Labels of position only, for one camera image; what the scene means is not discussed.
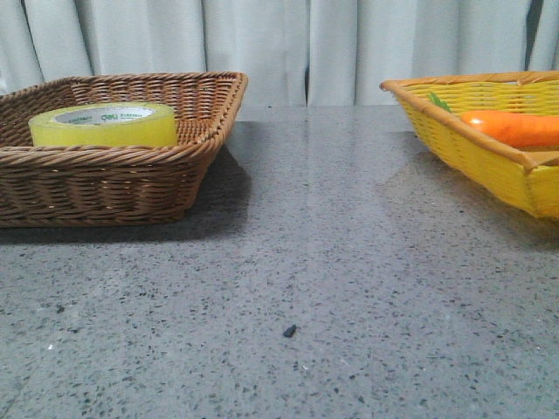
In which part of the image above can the yellow tape roll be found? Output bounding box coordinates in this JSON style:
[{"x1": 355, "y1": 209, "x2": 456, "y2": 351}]
[{"x1": 28, "y1": 101, "x2": 178, "y2": 148}]

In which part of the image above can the small black debris chip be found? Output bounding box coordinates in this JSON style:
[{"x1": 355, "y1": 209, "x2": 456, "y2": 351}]
[{"x1": 282, "y1": 324, "x2": 297, "y2": 338}]

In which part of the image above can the white curtain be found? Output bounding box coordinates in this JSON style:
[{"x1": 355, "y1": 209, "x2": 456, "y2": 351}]
[{"x1": 1, "y1": 1, "x2": 558, "y2": 106}]

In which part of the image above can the brown wicker basket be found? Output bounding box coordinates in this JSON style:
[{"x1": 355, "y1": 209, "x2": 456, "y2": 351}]
[{"x1": 1, "y1": 72, "x2": 248, "y2": 228}]

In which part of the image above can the yellow woven basket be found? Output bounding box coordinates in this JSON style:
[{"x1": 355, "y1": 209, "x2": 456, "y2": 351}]
[{"x1": 380, "y1": 71, "x2": 558, "y2": 218}]

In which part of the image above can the orange toy carrot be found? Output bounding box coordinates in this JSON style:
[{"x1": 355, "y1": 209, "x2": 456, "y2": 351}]
[{"x1": 460, "y1": 110, "x2": 558, "y2": 148}]

